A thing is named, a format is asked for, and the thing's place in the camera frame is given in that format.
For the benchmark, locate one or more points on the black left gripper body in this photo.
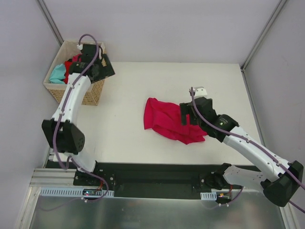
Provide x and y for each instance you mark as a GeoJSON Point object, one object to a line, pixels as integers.
{"type": "Point", "coordinates": [106, 69]}

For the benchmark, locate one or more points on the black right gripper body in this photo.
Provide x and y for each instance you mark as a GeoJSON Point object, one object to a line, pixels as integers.
{"type": "Point", "coordinates": [188, 112]}

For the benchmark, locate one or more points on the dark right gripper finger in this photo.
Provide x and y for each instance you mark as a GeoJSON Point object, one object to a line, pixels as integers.
{"type": "Point", "coordinates": [185, 118]}
{"type": "Point", "coordinates": [185, 108]}

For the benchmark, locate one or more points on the magenta t shirt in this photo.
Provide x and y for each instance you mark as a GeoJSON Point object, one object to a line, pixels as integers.
{"type": "Point", "coordinates": [76, 58]}
{"type": "Point", "coordinates": [164, 118]}

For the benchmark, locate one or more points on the wicker basket with cloth liner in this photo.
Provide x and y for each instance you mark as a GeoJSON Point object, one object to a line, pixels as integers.
{"type": "Point", "coordinates": [67, 50]}

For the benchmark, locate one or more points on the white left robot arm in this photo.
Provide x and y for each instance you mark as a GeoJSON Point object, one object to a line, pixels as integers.
{"type": "Point", "coordinates": [64, 137]}

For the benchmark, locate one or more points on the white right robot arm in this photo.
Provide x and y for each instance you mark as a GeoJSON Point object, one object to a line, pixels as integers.
{"type": "Point", "coordinates": [277, 178]}

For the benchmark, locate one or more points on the magenta t shirt in basket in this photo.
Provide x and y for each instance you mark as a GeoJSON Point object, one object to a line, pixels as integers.
{"type": "Point", "coordinates": [76, 58]}

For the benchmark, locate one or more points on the red t shirt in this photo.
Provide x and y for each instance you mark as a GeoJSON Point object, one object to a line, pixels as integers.
{"type": "Point", "coordinates": [67, 65]}

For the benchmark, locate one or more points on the turquoise t shirt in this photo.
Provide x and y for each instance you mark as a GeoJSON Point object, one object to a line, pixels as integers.
{"type": "Point", "coordinates": [58, 74]}

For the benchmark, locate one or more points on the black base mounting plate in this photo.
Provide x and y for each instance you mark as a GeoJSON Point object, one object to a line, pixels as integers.
{"type": "Point", "coordinates": [164, 181]}

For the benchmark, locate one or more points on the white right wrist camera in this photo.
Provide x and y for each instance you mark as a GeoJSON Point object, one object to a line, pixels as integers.
{"type": "Point", "coordinates": [198, 92]}

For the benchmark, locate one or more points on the aluminium frame rail left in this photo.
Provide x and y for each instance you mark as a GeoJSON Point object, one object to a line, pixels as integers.
{"type": "Point", "coordinates": [50, 21]}

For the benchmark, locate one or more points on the aluminium frame rail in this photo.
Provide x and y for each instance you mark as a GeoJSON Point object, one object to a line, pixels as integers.
{"type": "Point", "coordinates": [50, 21]}
{"type": "Point", "coordinates": [263, 34]}

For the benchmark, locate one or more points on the right slotted cable duct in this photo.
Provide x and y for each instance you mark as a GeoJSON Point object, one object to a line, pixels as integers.
{"type": "Point", "coordinates": [208, 196]}

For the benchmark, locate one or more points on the slotted cable duct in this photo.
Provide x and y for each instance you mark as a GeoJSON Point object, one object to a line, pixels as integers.
{"type": "Point", "coordinates": [208, 196]}
{"type": "Point", "coordinates": [75, 192]}

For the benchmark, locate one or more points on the aluminium frame rail right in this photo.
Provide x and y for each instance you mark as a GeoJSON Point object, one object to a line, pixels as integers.
{"type": "Point", "coordinates": [263, 34]}

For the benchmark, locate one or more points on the left slotted cable duct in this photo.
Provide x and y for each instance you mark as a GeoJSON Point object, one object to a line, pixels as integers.
{"type": "Point", "coordinates": [75, 192]}

